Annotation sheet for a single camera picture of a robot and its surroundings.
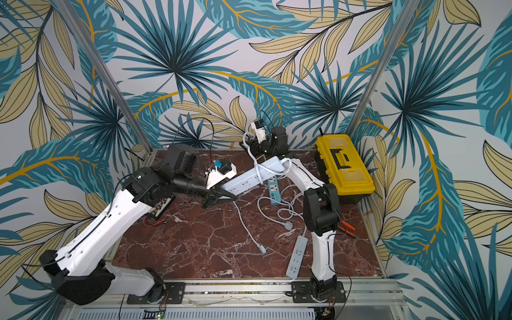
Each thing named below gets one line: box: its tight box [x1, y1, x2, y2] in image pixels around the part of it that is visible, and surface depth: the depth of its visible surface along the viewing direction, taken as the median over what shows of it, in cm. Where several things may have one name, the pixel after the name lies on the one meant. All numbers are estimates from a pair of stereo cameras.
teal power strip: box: [268, 175, 282, 206], surface depth 100 cm
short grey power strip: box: [286, 235, 308, 280], surface depth 82 cm
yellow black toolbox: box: [315, 134, 376, 205], surface depth 95 cm
